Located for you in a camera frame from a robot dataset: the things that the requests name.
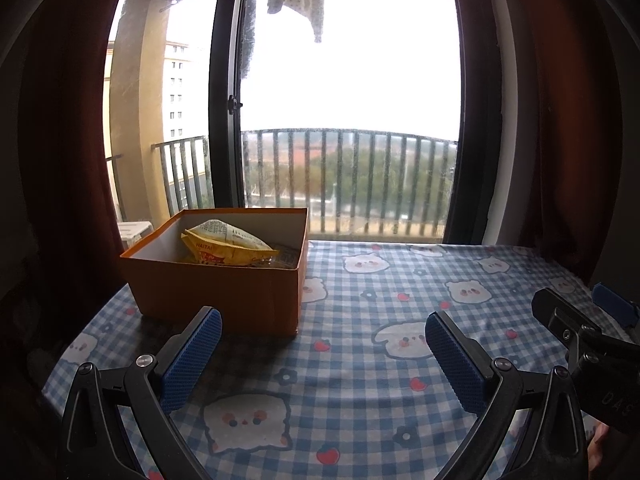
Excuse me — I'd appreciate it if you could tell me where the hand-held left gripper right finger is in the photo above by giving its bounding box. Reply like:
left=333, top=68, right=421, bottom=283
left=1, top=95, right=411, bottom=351
left=425, top=311, right=588, bottom=480

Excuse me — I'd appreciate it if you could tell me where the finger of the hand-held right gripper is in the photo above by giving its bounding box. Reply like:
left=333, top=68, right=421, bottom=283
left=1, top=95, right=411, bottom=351
left=591, top=283, right=640, bottom=332
left=531, top=287, right=603, bottom=357

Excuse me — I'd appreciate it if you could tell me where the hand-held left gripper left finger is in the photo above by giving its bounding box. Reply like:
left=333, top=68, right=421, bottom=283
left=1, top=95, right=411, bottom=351
left=59, top=306, right=223, bottom=480

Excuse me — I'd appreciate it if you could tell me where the orange cardboard box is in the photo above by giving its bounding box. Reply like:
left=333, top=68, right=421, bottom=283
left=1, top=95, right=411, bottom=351
left=119, top=207, right=309, bottom=337

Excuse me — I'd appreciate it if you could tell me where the large yellow chip bag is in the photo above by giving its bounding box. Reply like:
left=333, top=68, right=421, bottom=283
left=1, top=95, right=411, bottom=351
left=180, top=219, right=281, bottom=267

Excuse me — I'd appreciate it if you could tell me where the person's right hand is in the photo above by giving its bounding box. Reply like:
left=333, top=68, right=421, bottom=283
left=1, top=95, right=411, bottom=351
left=587, top=422, right=612, bottom=471

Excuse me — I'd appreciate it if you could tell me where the blue checkered tablecloth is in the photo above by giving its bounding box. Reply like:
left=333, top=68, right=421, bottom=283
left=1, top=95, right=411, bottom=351
left=42, top=240, right=640, bottom=480

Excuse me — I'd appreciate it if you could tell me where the white plastic stool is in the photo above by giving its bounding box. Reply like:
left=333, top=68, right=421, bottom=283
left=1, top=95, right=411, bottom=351
left=117, top=220, right=153, bottom=251

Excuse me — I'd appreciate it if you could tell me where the dark red curtain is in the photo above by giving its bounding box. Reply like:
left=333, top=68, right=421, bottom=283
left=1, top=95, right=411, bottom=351
left=492, top=0, right=626, bottom=286
left=0, top=0, right=126, bottom=361

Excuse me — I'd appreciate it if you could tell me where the metal balcony railing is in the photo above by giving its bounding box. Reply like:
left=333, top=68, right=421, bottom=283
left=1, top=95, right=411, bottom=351
left=105, top=128, right=458, bottom=238

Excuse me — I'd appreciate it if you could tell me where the beige apartment building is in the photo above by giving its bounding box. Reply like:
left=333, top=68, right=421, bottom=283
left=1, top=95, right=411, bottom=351
left=162, top=40, right=211, bottom=211

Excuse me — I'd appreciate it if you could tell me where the dark grey fuzzy towel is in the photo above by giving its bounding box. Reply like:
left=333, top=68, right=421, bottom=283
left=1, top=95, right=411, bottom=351
left=240, top=0, right=259, bottom=81

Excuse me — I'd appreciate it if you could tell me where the black window frame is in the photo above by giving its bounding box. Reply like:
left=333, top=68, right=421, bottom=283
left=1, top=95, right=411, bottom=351
left=207, top=0, right=503, bottom=246

